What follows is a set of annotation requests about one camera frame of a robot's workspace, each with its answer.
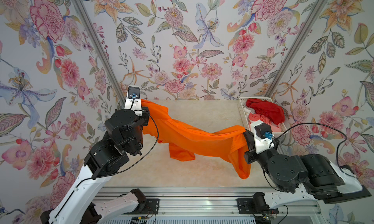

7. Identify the orange t-shirt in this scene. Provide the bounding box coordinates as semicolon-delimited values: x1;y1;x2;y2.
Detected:
142;99;251;179

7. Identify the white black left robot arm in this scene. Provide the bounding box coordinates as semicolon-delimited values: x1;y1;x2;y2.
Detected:
41;107;150;224

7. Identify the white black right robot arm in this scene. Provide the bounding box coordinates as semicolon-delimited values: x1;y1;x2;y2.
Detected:
236;131;371;217

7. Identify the pink t-shirt in basket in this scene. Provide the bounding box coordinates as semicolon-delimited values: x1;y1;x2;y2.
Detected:
248;114;283;132

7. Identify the white garment in basket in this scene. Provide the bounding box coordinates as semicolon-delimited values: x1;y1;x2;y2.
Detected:
243;106;255;120

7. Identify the red t-shirt in basket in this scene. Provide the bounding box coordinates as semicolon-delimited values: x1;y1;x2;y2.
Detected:
245;98;285;125

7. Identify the white plastic laundry basket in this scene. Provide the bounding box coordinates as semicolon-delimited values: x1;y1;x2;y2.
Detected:
238;97;287;136

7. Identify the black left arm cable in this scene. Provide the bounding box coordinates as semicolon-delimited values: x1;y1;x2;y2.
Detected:
76;99;160;190

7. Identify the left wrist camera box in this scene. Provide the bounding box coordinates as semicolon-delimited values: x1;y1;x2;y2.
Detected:
124;86;142;116

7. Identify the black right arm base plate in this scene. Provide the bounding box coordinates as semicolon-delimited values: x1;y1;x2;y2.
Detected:
236;198;279;215

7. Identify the front aluminium rail frame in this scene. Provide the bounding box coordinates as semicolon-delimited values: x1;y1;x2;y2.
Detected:
90;186;328;224

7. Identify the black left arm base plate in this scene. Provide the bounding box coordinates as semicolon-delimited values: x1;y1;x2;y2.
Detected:
125;198;160;215

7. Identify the left rear aluminium corner post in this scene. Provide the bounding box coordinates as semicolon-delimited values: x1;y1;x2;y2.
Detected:
71;0;125;107

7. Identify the aluminium corner post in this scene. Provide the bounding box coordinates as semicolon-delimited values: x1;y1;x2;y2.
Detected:
71;0;125;107
264;0;328;97

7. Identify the right rear aluminium corner post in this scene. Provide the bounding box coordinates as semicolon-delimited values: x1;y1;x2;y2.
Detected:
264;0;328;97

